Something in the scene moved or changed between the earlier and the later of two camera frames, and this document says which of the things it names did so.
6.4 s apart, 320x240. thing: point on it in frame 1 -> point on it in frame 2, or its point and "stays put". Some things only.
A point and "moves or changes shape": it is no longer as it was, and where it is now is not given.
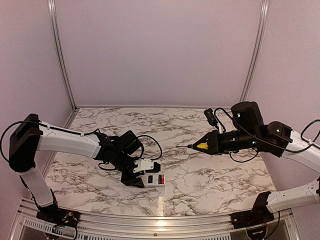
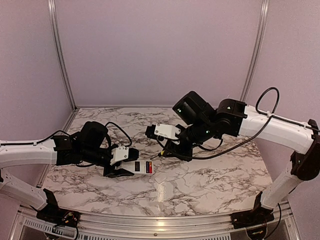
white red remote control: [153, 179] moves or changes shape
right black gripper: [215, 146] -> [185, 155]
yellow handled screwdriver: [201, 145] moves or changes shape
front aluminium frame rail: [285, 225] stays put
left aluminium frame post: [52, 17] stays put
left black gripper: [132, 180] -> [119, 172]
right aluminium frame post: [264, 12] stays put
